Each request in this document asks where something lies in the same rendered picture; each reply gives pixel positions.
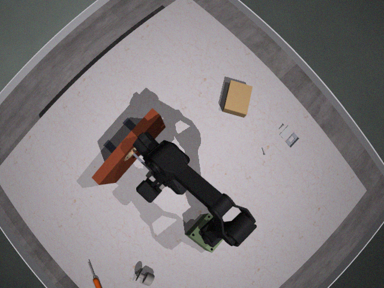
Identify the orange-handled screwdriver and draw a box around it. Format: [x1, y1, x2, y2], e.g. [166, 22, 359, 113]
[90, 265, 102, 288]

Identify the brown wooden door slab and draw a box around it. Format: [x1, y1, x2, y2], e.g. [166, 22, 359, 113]
[92, 108, 166, 185]

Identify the tan cardboard box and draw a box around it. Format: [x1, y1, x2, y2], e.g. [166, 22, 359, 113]
[223, 80, 253, 118]

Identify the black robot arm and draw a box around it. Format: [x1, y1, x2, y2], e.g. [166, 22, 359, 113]
[133, 132, 257, 248]

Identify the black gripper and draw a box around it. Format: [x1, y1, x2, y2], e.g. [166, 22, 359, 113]
[136, 151, 190, 203]

